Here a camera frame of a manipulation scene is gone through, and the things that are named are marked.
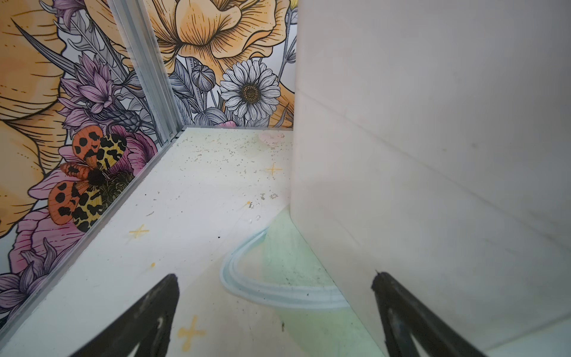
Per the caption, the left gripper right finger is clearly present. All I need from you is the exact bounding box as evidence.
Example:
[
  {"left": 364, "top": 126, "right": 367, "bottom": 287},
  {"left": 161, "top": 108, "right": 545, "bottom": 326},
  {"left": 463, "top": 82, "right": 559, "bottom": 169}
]
[{"left": 371, "top": 272, "right": 485, "bottom": 357}]

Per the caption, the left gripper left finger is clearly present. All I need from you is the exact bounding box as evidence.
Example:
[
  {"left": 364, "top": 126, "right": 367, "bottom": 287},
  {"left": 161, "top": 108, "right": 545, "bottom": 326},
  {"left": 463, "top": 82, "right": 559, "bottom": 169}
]
[{"left": 72, "top": 274, "right": 180, "bottom": 356}]

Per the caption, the left aluminium corner post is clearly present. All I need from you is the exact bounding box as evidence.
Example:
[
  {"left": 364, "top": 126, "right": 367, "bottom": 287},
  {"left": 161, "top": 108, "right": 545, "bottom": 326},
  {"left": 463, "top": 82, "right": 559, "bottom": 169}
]
[{"left": 109, "top": 0, "right": 182, "bottom": 143}]

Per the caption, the white drawer cabinet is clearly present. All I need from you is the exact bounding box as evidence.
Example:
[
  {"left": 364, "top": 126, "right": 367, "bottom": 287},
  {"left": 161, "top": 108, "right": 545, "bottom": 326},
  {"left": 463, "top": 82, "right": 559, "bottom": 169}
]
[{"left": 291, "top": 1, "right": 570, "bottom": 356}]

